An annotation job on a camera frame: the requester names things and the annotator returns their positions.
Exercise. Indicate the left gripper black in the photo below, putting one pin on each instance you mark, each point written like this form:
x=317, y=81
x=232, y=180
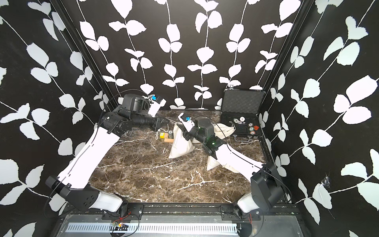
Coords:
x=157, y=123

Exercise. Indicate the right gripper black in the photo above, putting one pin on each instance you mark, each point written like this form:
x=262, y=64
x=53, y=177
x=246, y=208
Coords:
x=188, y=135

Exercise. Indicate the cream bag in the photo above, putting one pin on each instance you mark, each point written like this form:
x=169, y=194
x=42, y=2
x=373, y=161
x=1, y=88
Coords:
x=180, y=146
x=213, y=163
x=222, y=131

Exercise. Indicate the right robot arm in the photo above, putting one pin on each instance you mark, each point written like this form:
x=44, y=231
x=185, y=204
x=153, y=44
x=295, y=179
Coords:
x=266, y=184

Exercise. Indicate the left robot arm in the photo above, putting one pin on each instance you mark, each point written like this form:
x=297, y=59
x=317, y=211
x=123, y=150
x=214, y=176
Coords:
x=72, y=183

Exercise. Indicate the wooden cylinder block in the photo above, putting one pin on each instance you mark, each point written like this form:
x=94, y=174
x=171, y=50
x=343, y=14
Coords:
x=168, y=140

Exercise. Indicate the black foam-lined case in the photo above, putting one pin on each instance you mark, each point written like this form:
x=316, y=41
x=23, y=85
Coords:
x=246, y=103

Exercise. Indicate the white slotted strip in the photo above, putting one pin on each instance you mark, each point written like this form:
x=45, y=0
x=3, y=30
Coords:
x=155, y=228

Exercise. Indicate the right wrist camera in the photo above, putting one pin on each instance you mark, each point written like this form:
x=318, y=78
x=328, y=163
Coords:
x=186, y=123

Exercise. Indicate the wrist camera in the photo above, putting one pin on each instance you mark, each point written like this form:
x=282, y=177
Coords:
x=155, y=102
x=186, y=123

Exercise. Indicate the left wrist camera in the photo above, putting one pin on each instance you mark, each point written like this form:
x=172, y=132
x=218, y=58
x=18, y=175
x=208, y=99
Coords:
x=155, y=102

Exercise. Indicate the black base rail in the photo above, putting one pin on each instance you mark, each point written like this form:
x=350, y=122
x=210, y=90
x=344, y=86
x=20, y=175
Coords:
x=226, y=211

